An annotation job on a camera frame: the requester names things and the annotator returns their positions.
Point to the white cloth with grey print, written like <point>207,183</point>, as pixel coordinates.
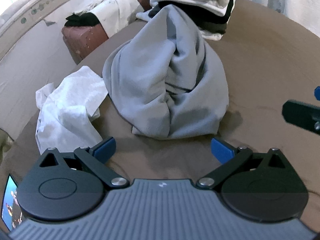
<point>112,10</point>

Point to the reddish-brown box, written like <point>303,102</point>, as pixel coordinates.
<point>83,41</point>

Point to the pile of black white clothes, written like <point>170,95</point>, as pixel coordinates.
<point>200,2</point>

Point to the black cloth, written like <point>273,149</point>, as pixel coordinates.
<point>82,20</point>

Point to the phone with lit screen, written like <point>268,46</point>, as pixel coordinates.
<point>11,202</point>

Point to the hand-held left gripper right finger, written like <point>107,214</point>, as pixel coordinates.
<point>221,150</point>

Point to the white curtain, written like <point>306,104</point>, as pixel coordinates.
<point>295,0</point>

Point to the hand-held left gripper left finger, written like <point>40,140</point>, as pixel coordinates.
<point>106,147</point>

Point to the crumpled white cloth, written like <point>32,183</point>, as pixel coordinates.
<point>67,107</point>

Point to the grey-blue knit garment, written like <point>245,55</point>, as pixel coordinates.
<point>150,80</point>

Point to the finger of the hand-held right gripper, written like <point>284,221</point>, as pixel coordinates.
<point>317,91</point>
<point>298,113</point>

